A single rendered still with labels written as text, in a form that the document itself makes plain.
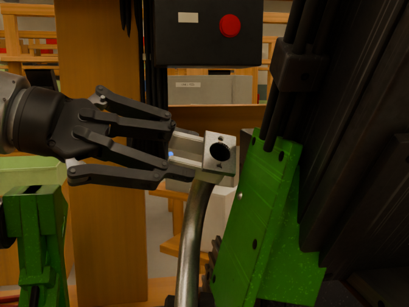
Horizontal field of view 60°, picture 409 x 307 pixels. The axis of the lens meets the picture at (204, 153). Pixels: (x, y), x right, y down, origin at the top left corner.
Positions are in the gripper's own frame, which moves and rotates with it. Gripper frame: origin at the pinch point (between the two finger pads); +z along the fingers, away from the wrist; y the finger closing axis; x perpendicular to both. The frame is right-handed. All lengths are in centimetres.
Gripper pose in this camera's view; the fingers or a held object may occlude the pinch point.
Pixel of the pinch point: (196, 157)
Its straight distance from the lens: 43.6
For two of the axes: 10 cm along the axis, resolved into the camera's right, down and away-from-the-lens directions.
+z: 9.5, 2.2, 2.0
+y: 0.8, -8.2, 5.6
